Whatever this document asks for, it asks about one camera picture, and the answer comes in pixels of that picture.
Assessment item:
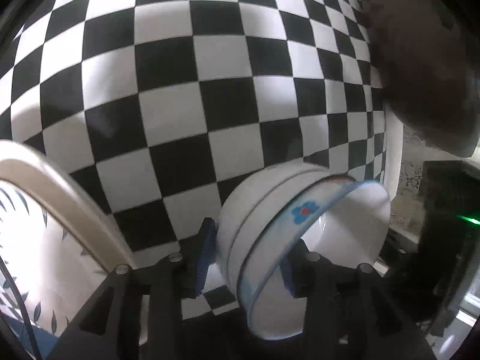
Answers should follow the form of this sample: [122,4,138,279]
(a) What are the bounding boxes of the white bowl coloured dots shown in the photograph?
[238,178,391,341]

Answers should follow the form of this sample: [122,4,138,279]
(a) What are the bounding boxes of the plain white shallow bowl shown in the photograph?
[216,163,329,293]

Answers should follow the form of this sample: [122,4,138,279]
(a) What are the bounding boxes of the white plate grey floral print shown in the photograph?
[0,139,136,346]

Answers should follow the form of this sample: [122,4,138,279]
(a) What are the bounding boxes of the white bowl dark rim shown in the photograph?
[235,174,357,307]

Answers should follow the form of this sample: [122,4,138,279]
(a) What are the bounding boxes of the white plate blue leaf pattern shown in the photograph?
[1,181,107,336]

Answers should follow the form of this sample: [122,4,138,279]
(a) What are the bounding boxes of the black white checkered mat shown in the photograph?
[0,0,389,320]

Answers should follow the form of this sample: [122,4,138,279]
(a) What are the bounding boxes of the dark electric cooking pot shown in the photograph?
[360,0,479,158]

